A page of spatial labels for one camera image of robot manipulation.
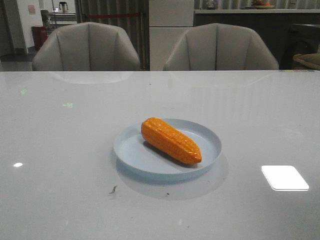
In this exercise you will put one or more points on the white cabinet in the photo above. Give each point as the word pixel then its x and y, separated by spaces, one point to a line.
pixel 167 20

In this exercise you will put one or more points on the kettle on background table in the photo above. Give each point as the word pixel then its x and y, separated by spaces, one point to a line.
pixel 63 6

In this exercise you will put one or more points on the red barrier belt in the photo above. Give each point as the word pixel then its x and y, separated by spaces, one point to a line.
pixel 110 16

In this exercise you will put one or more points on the beige upholstered chair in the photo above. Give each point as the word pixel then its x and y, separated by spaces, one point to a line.
pixel 87 46
pixel 220 47

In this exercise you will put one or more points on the red trash bin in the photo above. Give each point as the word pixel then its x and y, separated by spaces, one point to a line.
pixel 39 34

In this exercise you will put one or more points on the beige cushion at right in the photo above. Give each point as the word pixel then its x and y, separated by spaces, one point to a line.
pixel 309 61

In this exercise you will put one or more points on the light blue round plate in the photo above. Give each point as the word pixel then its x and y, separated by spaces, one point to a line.
pixel 143 159

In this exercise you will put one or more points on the orange toy corn cob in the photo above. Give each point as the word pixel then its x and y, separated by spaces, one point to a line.
pixel 171 141

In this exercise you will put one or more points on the fruit bowl on counter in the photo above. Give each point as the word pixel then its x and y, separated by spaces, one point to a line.
pixel 261 5

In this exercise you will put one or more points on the dark grey counter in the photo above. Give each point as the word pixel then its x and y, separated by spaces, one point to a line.
pixel 286 32

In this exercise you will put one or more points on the pink wall poster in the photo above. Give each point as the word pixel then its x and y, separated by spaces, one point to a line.
pixel 31 9

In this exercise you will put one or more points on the left beige upholstered chair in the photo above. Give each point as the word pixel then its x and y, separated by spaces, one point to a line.
pixel 87 46

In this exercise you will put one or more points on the right beige upholstered chair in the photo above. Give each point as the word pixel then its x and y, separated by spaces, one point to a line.
pixel 220 47

